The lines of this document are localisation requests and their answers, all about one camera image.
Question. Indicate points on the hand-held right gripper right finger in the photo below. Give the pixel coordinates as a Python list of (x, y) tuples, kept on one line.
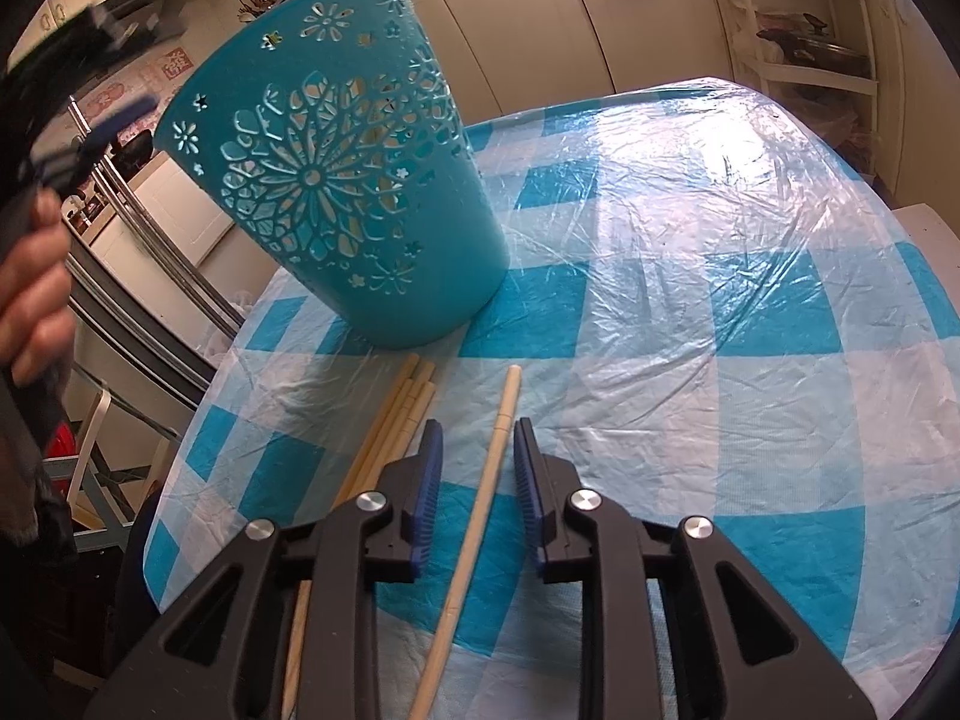
[(529, 495)]

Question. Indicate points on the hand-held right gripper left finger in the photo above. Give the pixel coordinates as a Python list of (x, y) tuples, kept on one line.
[(427, 495)]

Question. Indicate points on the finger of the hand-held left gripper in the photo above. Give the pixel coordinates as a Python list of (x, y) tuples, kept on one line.
[(105, 26), (112, 124)]

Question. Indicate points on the pale wooden chopstick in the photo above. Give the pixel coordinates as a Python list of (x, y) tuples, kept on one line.
[(480, 502)]

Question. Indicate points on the bundle of wooden chopsticks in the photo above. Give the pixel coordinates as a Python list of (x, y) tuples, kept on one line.
[(397, 405)]

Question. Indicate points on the teal perforated plastic basket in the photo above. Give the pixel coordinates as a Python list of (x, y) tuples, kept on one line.
[(442, 277)]

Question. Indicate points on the person's left hand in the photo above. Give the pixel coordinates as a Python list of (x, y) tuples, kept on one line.
[(34, 300)]

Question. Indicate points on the blue white checked tablecloth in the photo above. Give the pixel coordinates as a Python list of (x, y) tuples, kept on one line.
[(712, 315)]

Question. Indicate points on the blue cross white shelf rack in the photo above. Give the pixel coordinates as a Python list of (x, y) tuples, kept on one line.
[(90, 450)]

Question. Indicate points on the white base cabinets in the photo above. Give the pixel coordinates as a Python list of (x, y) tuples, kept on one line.
[(525, 15)]

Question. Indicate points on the small white stool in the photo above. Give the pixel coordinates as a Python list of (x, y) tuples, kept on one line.
[(934, 229)]

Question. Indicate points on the white rolling cart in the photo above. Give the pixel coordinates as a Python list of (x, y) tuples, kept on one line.
[(739, 15)]

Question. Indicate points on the lidded cooking pot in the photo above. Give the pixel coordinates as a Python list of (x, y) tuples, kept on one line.
[(810, 49)]

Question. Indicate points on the sliding door frame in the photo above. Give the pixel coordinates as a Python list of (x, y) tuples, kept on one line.
[(150, 300)]

